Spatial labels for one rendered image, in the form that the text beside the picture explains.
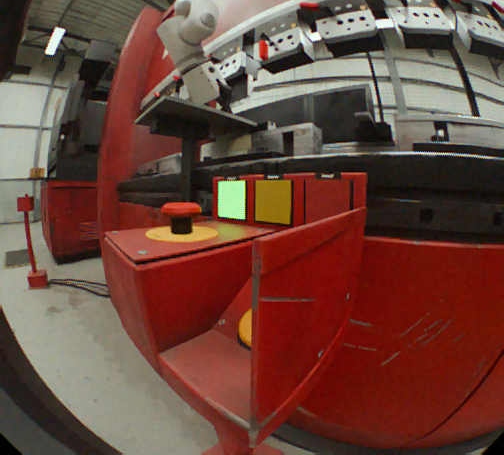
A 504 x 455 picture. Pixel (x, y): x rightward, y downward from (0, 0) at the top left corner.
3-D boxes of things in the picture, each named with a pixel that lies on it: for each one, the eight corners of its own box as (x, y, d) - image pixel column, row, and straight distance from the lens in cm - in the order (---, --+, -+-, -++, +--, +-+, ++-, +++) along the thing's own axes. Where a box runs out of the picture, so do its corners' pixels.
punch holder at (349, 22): (319, 40, 54) (310, 3, 66) (333, 58, 60) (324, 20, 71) (379, 29, 52) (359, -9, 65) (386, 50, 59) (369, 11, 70)
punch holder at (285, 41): (253, 63, 62) (254, 26, 73) (271, 75, 68) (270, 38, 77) (301, 46, 55) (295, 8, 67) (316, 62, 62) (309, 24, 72)
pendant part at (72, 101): (58, 139, 190) (66, 98, 201) (70, 140, 191) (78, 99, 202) (60, 123, 147) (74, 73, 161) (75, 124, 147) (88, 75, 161)
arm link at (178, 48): (212, 47, 58) (191, 60, 65) (193, 10, 62) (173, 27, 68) (189, 54, 52) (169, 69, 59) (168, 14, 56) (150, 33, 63)
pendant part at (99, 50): (58, 158, 196) (78, 68, 224) (82, 159, 197) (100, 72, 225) (59, 146, 146) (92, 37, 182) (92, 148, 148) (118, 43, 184)
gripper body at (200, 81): (215, 54, 58) (233, 89, 58) (191, 68, 65) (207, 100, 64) (195, 60, 52) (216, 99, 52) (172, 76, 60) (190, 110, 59)
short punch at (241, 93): (224, 109, 69) (225, 84, 73) (228, 111, 70) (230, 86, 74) (247, 100, 62) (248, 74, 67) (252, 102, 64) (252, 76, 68)
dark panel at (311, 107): (207, 180, 155) (209, 122, 163) (209, 180, 156) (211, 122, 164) (379, 175, 94) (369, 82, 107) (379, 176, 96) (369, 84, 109)
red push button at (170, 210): (155, 238, 22) (154, 202, 21) (187, 234, 24) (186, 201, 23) (174, 246, 18) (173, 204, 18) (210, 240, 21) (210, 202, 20)
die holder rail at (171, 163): (137, 182, 130) (137, 166, 130) (146, 182, 132) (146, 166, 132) (175, 177, 84) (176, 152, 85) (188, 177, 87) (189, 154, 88)
